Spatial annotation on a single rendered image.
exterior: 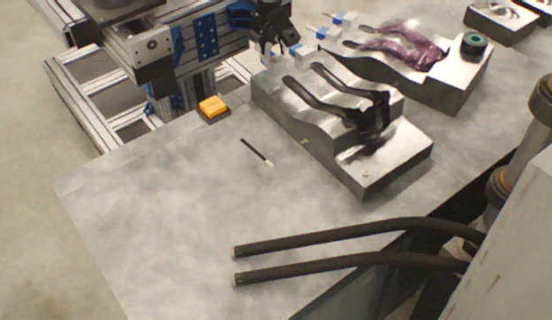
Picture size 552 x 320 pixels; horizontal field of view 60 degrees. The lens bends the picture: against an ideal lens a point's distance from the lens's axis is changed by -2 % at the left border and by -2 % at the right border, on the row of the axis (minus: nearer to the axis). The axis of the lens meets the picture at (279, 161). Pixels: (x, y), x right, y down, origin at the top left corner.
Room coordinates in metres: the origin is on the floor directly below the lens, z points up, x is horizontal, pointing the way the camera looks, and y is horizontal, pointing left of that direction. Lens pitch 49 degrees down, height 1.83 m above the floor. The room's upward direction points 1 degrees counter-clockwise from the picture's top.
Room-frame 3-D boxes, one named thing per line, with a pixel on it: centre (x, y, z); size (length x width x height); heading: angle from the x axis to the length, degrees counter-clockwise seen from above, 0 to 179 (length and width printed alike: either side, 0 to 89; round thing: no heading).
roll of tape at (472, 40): (1.25, -0.61, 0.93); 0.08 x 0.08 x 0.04
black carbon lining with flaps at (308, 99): (1.04, -0.17, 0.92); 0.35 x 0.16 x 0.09; 36
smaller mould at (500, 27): (1.52, -0.80, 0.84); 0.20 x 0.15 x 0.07; 36
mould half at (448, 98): (1.30, -0.41, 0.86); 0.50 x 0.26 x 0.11; 54
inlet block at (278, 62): (1.21, 0.03, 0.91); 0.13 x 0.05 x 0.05; 36
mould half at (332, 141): (1.02, -0.17, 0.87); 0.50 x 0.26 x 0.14; 36
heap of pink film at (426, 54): (1.30, -0.40, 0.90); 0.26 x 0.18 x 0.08; 54
